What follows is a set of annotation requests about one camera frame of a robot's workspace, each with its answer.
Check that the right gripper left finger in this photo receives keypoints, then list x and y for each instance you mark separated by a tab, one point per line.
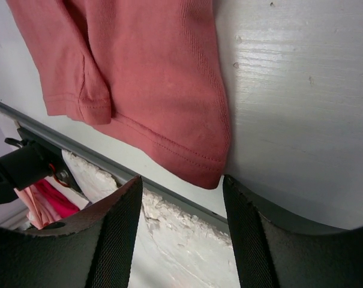
92	248

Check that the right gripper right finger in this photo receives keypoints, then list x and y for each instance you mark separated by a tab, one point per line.
274	247

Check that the salmon pink t shirt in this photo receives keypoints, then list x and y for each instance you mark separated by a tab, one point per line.
144	72

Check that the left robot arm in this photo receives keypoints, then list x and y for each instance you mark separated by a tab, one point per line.
22	167

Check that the folded red shirt front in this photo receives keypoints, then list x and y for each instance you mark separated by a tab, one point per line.
57	200

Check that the folded light pink shirt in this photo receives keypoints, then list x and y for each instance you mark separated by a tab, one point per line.
39	213

